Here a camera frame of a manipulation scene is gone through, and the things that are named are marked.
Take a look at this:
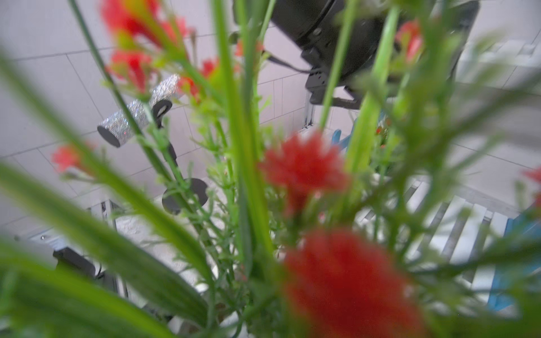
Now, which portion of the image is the silver glitter cylinder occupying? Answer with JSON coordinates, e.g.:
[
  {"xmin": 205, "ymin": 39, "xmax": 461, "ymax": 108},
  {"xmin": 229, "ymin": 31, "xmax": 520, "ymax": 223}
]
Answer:
[{"xmin": 96, "ymin": 73, "xmax": 182, "ymax": 149}]

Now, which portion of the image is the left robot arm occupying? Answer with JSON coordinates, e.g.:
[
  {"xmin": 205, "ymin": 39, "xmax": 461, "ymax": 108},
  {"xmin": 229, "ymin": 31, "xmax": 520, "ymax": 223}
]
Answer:
[{"xmin": 270, "ymin": 0, "xmax": 423, "ymax": 109}]

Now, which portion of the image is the blue white wooden rack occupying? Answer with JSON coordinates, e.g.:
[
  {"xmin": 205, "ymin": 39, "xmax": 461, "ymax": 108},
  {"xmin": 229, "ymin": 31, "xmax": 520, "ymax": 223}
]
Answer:
[{"xmin": 329, "ymin": 126, "xmax": 541, "ymax": 313}]

